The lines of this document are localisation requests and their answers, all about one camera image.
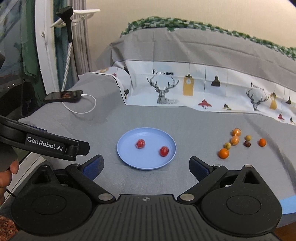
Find blue round plate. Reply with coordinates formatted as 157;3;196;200
116;128;177;171

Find wrapped red fruit right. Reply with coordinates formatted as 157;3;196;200
159;146;169;157

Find white door frame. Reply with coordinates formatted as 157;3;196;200
35;0;59;94

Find yellow-green small fruit left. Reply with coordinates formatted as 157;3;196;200
224;142;232;150

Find dark red jujube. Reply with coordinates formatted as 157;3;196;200
244;141;251;148

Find small orange tangerine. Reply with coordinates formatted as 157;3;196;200
258;138;267;147

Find person's left hand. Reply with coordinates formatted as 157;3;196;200
0;159;20;205

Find orange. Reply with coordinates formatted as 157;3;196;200
230;135;240;146
231;128;242;137

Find grey printed sofa cover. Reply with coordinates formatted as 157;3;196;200
22;28;295;200

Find white hanger rack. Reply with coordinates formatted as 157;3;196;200
50;9;101;28

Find black smartphone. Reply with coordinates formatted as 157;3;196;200
43;90;83;103

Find large orange tangerine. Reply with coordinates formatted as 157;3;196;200
218;148;229;159

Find wrapped red fruit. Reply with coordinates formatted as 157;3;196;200
159;146;169;157
135;139;145;149

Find wrapped red fruit left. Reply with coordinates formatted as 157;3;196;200
135;139;145;149

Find black garment steamer head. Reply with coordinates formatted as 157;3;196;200
55;6;74;92

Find green checkered blanket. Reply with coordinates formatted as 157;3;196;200
120;16;295;60

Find white charging cable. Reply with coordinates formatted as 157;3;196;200
60;93;97;115

